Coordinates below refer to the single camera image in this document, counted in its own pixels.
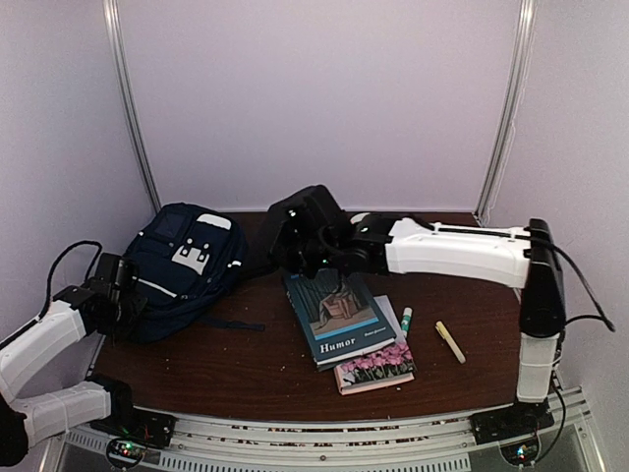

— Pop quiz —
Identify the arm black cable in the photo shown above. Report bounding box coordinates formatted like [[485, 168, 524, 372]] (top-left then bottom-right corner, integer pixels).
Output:
[[544, 230, 616, 331], [41, 239, 104, 316]]

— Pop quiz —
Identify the left aluminium frame post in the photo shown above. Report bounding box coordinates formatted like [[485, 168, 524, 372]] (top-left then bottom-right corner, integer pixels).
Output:
[[102, 0, 162, 212]]

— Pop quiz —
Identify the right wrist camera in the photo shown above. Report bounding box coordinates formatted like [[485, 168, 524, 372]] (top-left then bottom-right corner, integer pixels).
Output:
[[267, 185, 351, 233]]

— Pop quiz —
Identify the aluminium frame post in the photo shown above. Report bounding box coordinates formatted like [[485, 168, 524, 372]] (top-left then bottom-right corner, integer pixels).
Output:
[[102, 0, 162, 212], [474, 0, 538, 226]]

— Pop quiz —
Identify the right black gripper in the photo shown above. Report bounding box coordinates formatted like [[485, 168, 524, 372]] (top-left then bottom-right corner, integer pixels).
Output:
[[266, 218, 339, 278]]

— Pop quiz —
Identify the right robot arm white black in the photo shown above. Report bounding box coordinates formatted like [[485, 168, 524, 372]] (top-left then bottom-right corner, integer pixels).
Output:
[[278, 211, 566, 435]]

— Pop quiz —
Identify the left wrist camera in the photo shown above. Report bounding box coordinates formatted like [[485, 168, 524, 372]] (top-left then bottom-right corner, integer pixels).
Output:
[[88, 253, 135, 303]]

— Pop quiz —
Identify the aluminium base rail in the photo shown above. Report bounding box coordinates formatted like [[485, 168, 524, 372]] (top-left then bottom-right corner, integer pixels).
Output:
[[46, 385, 603, 472]]

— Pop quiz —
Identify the right aluminium frame post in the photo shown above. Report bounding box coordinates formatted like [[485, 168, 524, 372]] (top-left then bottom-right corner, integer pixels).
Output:
[[474, 0, 538, 226]]

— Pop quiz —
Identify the blue Humor book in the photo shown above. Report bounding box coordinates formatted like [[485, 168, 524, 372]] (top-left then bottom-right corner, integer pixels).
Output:
[[283, 268, 396, 370]]

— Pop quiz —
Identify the pink flower Fate book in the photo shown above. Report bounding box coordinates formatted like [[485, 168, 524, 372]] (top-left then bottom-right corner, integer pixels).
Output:
[[334, 342, 416, 395]]

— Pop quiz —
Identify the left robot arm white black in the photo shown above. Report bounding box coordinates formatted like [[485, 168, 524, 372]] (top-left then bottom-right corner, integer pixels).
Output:
[[1, 286, 146, 467]]

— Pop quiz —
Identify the navy blue backpack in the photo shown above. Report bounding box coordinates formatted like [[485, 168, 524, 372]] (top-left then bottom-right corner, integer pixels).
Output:
[[125, 203, 265, 344]]

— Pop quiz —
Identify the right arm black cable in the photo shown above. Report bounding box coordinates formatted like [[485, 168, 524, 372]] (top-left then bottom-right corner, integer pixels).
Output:
[[544, 230, 616, 331]]

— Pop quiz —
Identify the black pencil case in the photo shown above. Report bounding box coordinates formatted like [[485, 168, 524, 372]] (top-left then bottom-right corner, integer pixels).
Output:
[[267, 203, 314, 273]]

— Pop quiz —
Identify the cream yellow marker pen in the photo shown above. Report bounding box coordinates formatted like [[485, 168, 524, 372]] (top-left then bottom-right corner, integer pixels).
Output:
[[435, 321, 467, 364]]

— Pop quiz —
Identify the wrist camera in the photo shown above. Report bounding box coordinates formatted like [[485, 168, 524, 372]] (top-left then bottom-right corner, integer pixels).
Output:
[[267, 185, 351, 233], [88, 253, 135, 303]]

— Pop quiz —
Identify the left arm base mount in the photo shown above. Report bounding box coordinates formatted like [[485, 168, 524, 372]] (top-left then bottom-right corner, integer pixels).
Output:
[[88, 407, 177, 471]]

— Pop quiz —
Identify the white green glue stick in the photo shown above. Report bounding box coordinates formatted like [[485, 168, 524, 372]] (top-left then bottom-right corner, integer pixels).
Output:
[[400, 307, 413, 338]]

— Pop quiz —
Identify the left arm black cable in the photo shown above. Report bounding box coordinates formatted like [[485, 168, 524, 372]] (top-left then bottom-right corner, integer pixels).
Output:
[[41, 239, 104, 316]]

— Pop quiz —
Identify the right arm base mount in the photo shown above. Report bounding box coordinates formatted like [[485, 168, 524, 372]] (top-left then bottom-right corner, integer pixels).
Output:
[[470, 403, 554, 467]]

